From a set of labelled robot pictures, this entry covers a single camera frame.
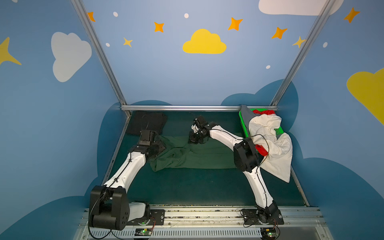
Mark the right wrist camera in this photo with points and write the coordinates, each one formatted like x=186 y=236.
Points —
x=200 y=123

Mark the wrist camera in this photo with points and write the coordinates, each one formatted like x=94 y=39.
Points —
x=147 y=137
x=200 y=123

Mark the grey t-shirt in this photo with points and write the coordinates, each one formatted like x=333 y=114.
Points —
x=247 y=115

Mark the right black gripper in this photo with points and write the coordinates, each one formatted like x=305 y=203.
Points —
x=195 y=137

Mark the white t-shirt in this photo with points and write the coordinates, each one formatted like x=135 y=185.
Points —
x=262 y=129

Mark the right controller board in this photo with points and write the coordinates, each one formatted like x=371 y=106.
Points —
x=269 y=233

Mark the left controller board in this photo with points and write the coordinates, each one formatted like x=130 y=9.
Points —
x=143 y=232

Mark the dark green t-shirt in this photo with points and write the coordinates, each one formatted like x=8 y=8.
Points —
x=180 y=154

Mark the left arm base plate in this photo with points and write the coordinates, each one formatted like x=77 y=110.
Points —
x=156 y=217

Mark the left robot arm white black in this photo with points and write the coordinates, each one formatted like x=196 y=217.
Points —
x=109 y=205

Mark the aluminium frame right post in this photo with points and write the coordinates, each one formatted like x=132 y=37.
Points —
x=304 y=50

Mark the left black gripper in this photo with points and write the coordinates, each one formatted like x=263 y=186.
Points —
x=159 y=147

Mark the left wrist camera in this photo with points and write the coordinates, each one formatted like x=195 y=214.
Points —
x=147 y=137

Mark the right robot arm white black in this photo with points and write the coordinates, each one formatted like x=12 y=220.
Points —
x=248 y=160

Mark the folded black t-shirt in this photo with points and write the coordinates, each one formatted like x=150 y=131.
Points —
x=141 y=120

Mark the aluminium frame post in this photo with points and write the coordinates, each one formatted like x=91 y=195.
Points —
x=88 y=26
x=304 y=50

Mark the aluminium frame left post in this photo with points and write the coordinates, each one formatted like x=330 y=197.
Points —
x=88 y=26

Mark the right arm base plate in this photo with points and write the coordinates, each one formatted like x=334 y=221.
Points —
x=250 y=216

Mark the bright green basket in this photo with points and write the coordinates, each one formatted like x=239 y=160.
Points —
x=246 y=130

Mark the red t-shirt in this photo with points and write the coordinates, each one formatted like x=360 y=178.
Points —
x=260 y=148

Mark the aluminium frame back rail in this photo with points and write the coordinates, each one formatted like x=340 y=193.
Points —
x=181 y=108

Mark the controller board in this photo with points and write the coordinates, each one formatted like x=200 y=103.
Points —
x=143 y=232
x=269 y=233

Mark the aluminium front rail base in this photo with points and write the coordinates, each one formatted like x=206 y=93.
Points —
x=216 y=223

